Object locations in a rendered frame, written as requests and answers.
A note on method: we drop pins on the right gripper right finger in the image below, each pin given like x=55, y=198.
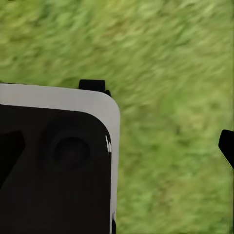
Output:
x=226, y=145

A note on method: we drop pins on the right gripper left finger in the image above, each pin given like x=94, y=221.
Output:
x=12, y=145

